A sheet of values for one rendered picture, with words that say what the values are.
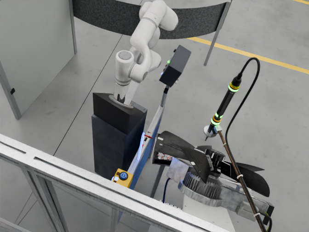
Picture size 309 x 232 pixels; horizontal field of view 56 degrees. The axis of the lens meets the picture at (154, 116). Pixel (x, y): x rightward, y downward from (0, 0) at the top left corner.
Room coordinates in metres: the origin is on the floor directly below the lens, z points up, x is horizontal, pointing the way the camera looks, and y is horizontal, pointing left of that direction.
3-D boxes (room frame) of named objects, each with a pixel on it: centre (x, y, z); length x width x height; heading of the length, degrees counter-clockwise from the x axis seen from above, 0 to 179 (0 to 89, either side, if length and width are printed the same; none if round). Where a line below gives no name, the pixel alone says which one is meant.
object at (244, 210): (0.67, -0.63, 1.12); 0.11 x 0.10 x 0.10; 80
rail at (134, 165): (1.07, 0.03, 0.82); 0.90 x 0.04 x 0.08; 170
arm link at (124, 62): (0.99, 0.19, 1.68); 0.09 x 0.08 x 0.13; 75
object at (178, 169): (0.88, -0.25, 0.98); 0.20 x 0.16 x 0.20; 170
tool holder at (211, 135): (0.89, -0.31, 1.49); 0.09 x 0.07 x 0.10; 25
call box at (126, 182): (0.68, 0.11, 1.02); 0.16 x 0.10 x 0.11; 170
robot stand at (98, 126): (1.27, 0.25, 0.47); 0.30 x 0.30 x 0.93; 70
